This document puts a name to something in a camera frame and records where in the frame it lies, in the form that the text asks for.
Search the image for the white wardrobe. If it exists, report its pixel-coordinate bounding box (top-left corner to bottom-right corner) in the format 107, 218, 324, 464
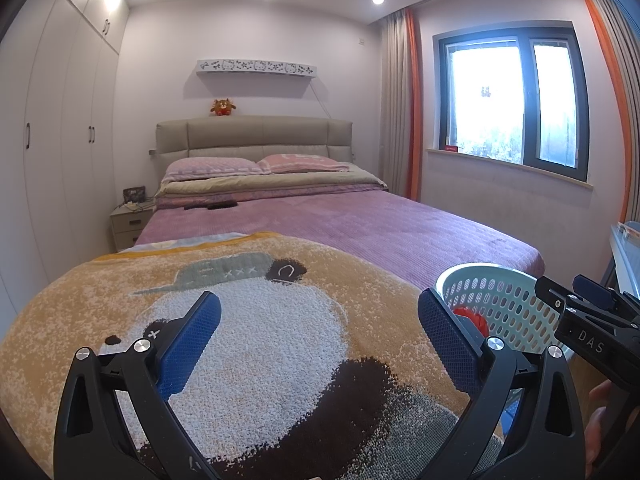
0, 0, 132, 308

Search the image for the printed bear blanket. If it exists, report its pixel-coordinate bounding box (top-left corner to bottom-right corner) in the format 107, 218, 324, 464
0, 231, 507, 480

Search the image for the purple bedspread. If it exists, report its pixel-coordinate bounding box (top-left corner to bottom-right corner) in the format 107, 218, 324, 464
134, 192, 546, 292

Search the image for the dark framed window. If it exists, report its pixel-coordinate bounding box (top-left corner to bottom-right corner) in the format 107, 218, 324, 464
431, 21, 590, 183

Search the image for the white wall shelf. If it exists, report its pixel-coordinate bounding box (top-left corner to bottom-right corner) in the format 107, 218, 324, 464
196, 58, 319, 81

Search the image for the person's right hand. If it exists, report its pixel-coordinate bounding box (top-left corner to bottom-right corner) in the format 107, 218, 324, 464
585, 379, 640, 472

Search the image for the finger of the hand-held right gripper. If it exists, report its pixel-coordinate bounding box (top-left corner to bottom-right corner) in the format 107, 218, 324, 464
572, 274, 640, 318
534, 276, 581, 312

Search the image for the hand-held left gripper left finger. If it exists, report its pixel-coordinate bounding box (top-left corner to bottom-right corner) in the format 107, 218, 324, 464
53, 290, 223, 480

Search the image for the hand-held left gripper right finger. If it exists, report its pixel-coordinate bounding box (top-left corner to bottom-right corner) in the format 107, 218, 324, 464
417, 287, 586, 480

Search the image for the thin white cable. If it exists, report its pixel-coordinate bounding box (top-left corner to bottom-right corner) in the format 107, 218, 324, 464
309, 79, 335, 120

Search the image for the beige folded quilt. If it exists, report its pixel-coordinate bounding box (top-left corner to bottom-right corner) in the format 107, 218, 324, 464
154, 162, 390, 207

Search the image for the pale green laundry basket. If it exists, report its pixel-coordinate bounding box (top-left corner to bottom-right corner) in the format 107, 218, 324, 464
434, 262, 567, 357

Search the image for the beige and orange curtain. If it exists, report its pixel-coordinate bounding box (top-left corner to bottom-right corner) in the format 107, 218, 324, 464
577, 0, 640, 226
380, 7, 424, 202

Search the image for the orange plastic bag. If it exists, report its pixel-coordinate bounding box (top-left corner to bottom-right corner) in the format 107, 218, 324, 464
452, 307, 490, 337

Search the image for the beige nightstand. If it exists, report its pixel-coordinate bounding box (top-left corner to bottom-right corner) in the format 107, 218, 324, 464
110, 202, 157, 254

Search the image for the beige padded headboard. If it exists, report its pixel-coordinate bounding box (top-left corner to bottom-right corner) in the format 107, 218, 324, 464
156, 115, 354, 197

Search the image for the pink pillow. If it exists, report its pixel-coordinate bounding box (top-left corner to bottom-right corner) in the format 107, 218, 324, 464
256, 154, 351, 175
165, 156, 271, 180

